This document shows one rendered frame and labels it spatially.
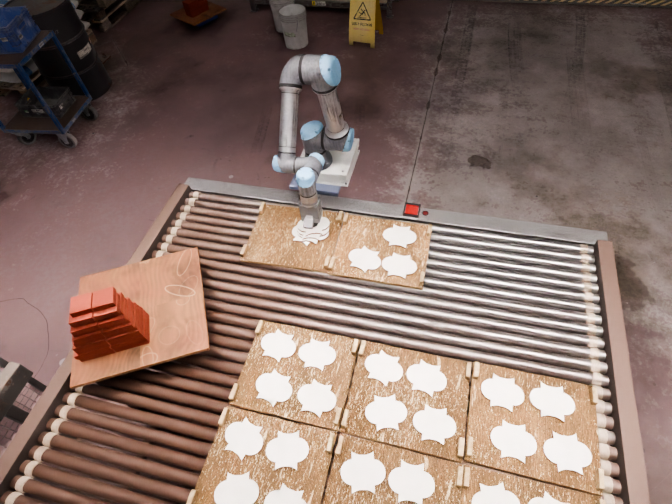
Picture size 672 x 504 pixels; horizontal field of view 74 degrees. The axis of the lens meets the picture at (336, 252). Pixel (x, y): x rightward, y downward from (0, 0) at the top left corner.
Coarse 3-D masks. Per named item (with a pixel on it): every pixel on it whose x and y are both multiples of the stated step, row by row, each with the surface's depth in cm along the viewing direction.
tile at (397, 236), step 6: (390, 228) 204; (396, 228) 204; (402, 228) 204; (408, 228) 204; (384, 234) 202; (390, 234) 202; (396, 234) 202; (402, 234) 202; (408, 234) 201; (414, 234) 201; (390, 240) 200; (396, 240) 200; (402, 240) 200; (408, 240) 199; (414, 240) 199; (402, 246) 198
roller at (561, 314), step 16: (208, 256) 206; (224, 256) 205; (240, 256) 204; (288, 272) 199; (304, 272) 197; (384, 288) 190; (400, 288) 188; (432, 288) 186; (480, 304) 182; (496, 304) 180; (512, 304) 179; (528, 304) 178; (576, 320) 174; (592, 320) 172
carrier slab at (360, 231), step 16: (352, 224) 209; (368, 224) 208; (384, 224) 207; (400, 224) 207; (416, 224) 206; (352, 240) 203; (368, 240) 202; (384, 240) 201; (416, 240) 200; (336, 256) 198; (384, 256) 196; (416, 256) 195; (336, 272) 193; (352, 272) 192; (368, 272) 191; (384, 272) 191; (416, 272) 190; (416, 288) 186
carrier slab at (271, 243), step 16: (272, 208) 219; (288, 208) 218; (256, 224) 213; (272, 224) 212; (288, 224) 212; (336, 224) 209; (256, 240) 207; (272, 240) 206; (288, 240) 206; (336, 240) 204; (256, 256) 201; (272, 256) 201; (288, 256) 200; (304, 256) 199; (320, 256) 199; (320, 272) 195
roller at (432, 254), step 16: (208, 224) 221; (224, 224) 218; (240, 224) 216; (432, 256) 197; (448, 256) 196; (464, 256) 195; (528, 272) 189; (544, 272) 188; (560, 272) 186; (576, 272) 186
